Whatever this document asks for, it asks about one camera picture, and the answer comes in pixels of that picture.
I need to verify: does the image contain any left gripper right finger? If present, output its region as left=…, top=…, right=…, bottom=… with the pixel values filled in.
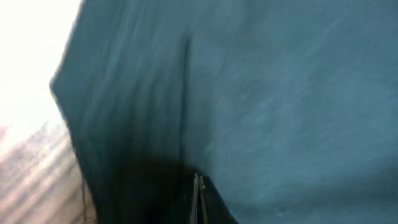
left=199, top=176, right=208, bottom=224

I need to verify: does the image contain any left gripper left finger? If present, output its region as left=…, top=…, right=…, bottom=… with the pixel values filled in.
left=189, top=173, right=199, bottom=224

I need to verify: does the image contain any black t-shirt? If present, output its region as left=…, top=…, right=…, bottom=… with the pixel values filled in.
left=51, top=0, right=397, bottom=223

